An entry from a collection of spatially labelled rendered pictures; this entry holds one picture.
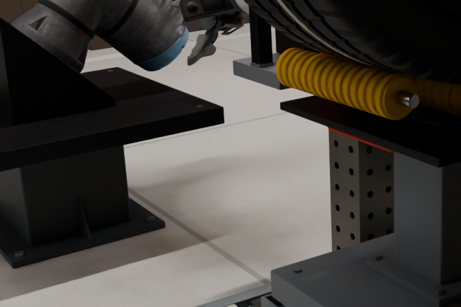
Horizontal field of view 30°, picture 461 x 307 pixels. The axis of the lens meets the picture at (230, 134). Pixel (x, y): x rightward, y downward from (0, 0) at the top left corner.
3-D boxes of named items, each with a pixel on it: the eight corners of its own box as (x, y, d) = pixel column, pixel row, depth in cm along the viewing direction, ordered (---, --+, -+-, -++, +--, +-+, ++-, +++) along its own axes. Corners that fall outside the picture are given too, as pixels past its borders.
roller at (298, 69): (395, 129, 101) (395, 81, 99) (266, 86, 126) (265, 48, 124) (433, 120, 103) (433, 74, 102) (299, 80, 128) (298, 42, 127)
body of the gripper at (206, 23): (226, 38, 193) (264, 14, 185) (199, 35, 186) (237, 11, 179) (217, 7, 194) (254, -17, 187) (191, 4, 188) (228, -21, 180)
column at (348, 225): (360, 272, 172) (357, 70, 160) (332, 255, 181) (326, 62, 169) (399, 260, 177) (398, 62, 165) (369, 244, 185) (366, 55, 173)
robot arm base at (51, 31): (0, 25, 199) (24, -10, 200) (64, 69, 209) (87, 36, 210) (20, 32, 183) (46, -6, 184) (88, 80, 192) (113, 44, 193)
